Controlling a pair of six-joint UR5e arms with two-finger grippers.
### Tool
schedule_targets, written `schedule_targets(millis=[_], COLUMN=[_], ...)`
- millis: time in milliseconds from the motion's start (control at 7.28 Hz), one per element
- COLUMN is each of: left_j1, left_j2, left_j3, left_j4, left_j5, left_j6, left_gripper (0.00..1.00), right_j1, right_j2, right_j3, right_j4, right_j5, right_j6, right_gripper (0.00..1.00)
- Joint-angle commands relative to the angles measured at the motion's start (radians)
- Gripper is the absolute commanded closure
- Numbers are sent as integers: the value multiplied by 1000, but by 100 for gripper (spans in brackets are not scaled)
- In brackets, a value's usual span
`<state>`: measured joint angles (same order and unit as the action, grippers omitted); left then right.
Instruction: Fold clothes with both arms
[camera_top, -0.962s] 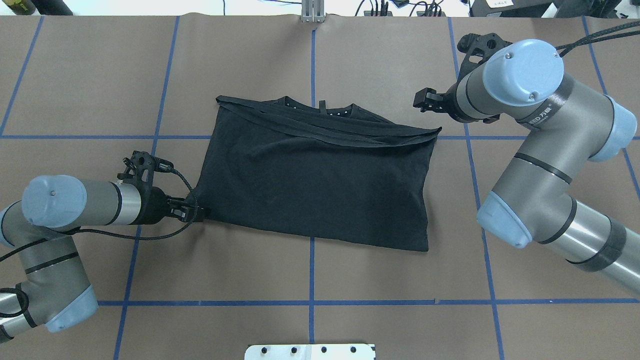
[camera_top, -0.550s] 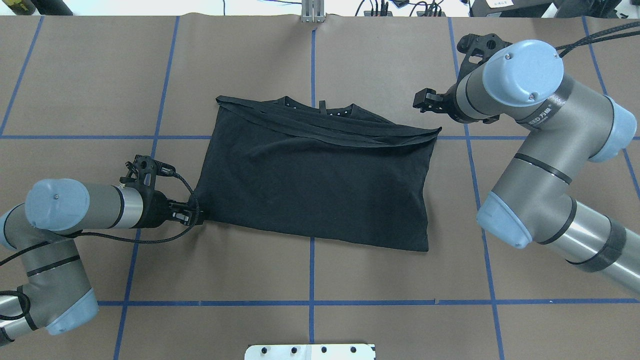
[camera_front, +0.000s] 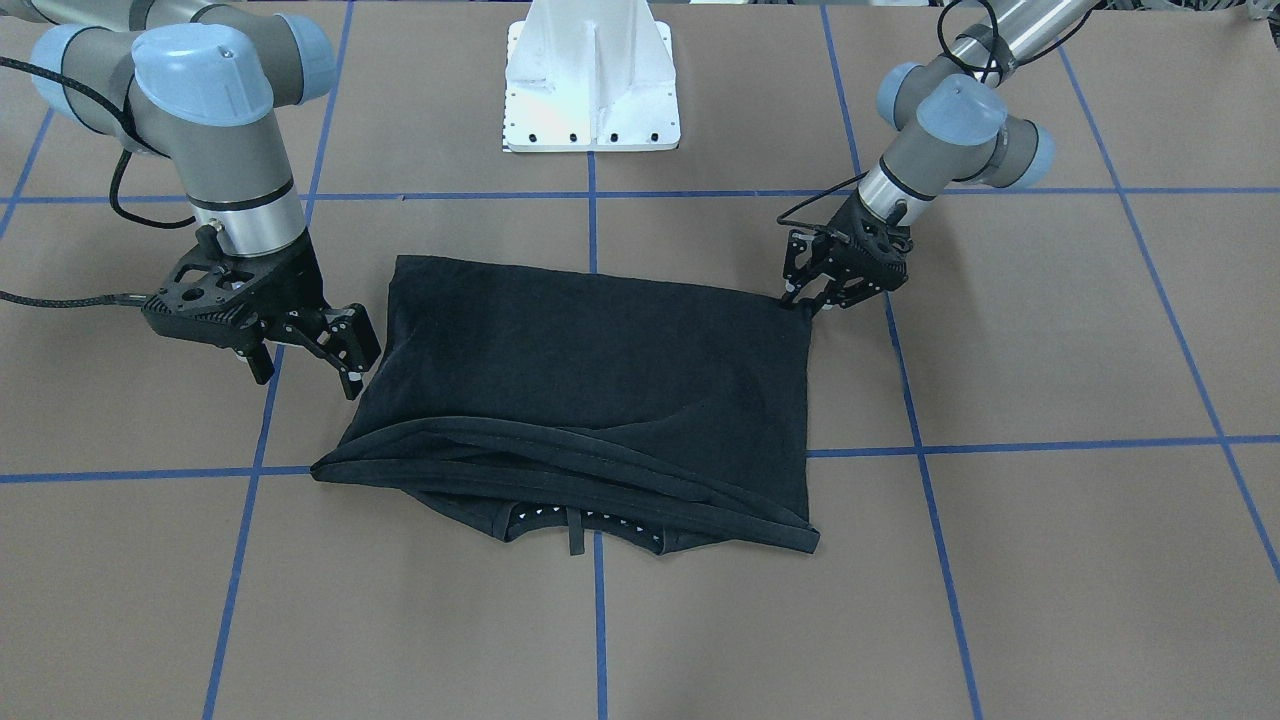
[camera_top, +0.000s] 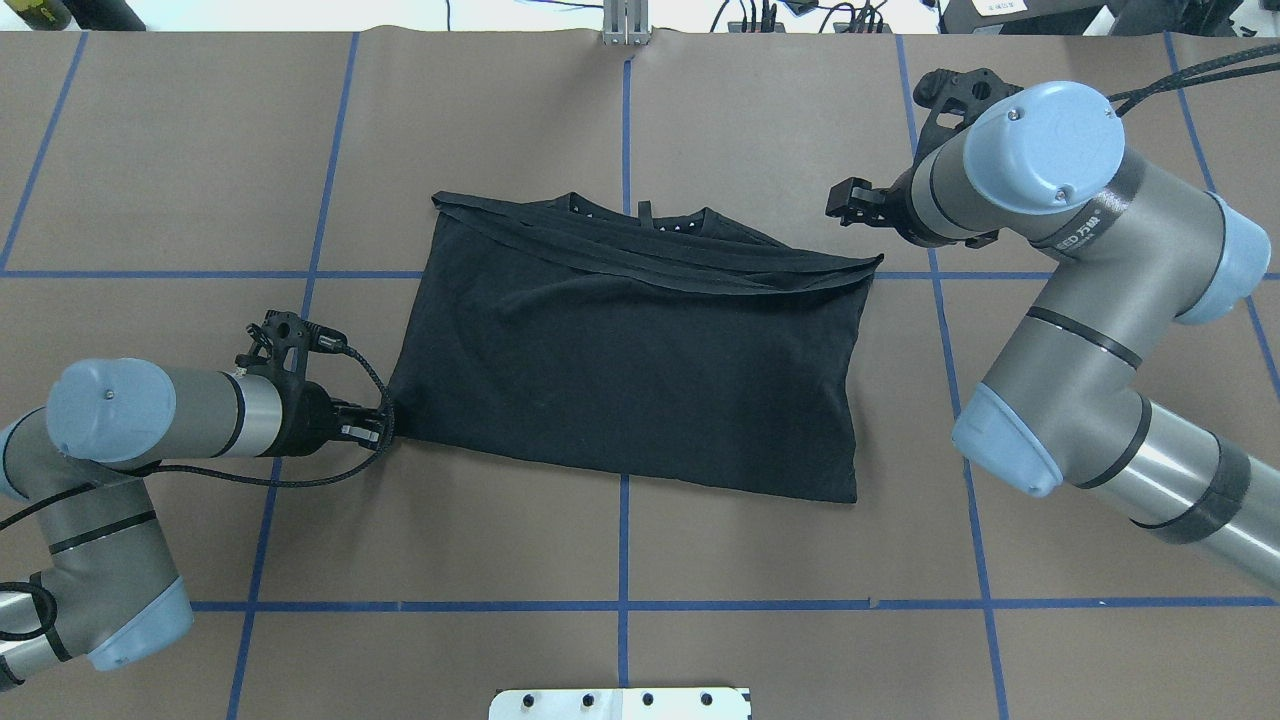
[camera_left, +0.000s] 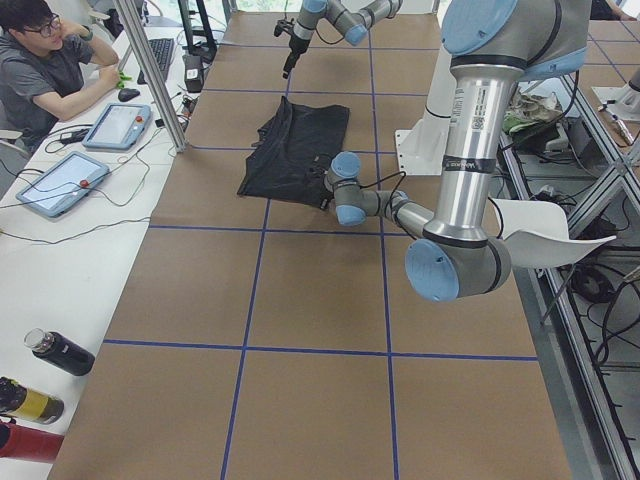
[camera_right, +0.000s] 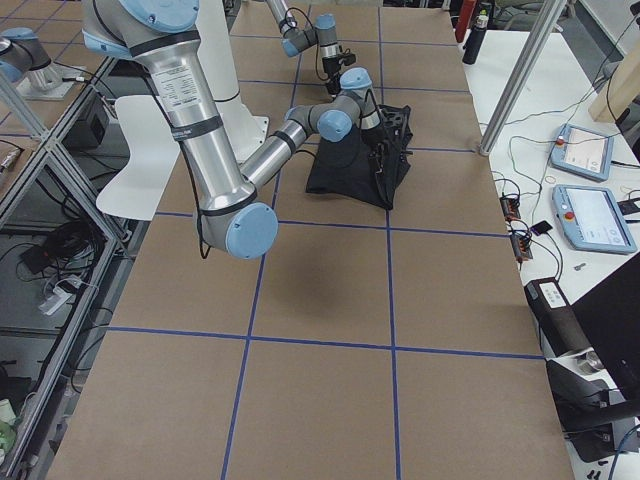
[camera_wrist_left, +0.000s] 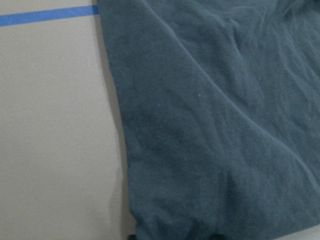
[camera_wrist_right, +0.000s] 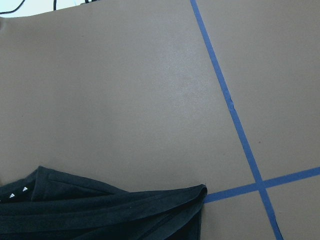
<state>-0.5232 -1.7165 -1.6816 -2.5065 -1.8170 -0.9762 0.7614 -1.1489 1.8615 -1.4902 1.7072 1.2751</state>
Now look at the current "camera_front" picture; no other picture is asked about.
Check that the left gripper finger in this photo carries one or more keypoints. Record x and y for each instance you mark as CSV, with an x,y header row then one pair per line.
x,y
805,291

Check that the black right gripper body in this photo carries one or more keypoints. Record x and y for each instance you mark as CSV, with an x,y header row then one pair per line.
x,y
297,279

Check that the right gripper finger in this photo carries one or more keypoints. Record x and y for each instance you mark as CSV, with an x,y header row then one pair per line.
x,y
343,337
260,362

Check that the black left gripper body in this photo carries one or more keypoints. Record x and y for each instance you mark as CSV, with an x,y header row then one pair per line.
x,y
846,232

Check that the black graphic t-shirt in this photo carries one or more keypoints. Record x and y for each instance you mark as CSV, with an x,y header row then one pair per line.
x,y
514,398

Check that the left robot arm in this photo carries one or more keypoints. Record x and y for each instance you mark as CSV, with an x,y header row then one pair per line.
x,y
951,127

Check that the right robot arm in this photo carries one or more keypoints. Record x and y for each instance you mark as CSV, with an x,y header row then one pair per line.
x,y
198,83

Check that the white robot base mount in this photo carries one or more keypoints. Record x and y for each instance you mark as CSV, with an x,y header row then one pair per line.
x,y
590,76

